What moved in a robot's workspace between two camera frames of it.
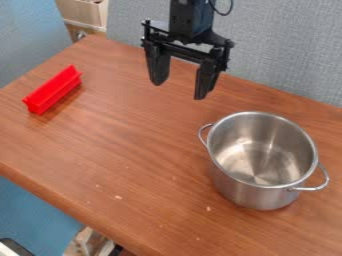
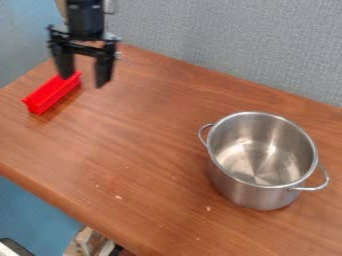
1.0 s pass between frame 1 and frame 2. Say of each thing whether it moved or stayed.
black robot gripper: moved
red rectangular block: stayed
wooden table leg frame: stayed
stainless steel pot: stayed
